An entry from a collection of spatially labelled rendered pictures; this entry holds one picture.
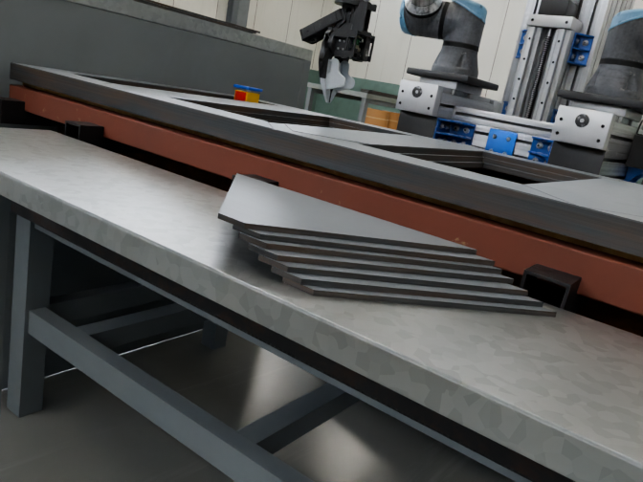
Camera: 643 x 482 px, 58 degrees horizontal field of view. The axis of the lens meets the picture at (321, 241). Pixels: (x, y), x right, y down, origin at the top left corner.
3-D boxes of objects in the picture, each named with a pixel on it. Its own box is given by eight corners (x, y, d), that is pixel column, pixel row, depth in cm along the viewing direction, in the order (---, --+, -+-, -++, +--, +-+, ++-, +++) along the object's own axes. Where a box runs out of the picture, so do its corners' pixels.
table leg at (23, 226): (18, 417, 145) (34, 150, 128) (6, 406, 148) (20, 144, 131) (41, 409, 150) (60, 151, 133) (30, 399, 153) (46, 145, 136)
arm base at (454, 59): (444, 76, 199) (452, 46, 197) (484, 81, 190) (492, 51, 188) (422, 69, 188) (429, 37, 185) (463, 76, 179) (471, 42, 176)
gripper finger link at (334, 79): (337, 105, 121) (345, 59, 118) (315, 100, 124) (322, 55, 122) (345, 106, 123) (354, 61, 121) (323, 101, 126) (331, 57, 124)
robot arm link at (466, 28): (477, 45, 179) (489, -2, 176) (435, 38, 183) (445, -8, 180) (480, 50, 190) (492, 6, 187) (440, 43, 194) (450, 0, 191)
